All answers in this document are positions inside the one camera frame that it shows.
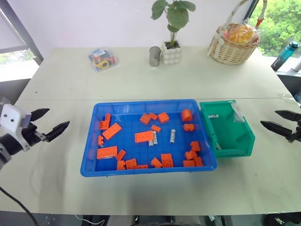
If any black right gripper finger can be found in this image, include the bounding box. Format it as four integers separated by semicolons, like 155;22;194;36
275;110;301;123
260;120;295;142

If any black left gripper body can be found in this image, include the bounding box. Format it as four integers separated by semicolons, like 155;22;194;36
21;122;47;147

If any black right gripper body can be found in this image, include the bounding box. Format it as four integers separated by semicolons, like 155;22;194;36
287;126;301;143

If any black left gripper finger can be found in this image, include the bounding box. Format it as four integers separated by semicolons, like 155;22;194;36
46;121;71;143
30;108;50;123

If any white label card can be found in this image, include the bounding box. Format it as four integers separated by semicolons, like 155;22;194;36
231;103;245;123

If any green plastic bin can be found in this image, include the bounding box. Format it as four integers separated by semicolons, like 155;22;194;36
199;100;256;158

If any blue and black water bottle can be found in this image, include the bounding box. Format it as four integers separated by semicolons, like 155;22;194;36
270;40;301;72

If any clear bag of toys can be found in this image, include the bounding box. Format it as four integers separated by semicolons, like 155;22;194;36
87;47;119;73

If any blue plastic tray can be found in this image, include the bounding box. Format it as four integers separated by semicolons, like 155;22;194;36
80;99;218;178

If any rounded orange building block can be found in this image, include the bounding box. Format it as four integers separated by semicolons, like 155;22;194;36
180;109;192;122

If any wrapped orange bread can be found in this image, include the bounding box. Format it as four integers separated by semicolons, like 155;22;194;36
222;23;260;44

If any metal table clamp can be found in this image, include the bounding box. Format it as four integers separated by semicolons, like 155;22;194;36
207;214;224;224

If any metal cup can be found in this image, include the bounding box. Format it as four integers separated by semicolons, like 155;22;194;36
149;46;162;67

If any white bubble plant pot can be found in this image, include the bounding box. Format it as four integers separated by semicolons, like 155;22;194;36
161;40;183;65

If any green leafy plant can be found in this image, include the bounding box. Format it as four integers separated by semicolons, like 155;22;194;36
150;0;197;48

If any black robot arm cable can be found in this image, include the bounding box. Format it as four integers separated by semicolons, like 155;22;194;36
0;186;40;226

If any dark grey window frame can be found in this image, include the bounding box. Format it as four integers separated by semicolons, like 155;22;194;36
0;0;45;65

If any wicker basket with handle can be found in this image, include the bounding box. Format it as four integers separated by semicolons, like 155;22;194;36
207;0;269;65

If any thin white cable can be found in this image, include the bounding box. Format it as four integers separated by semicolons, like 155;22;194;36
74;214;106;225

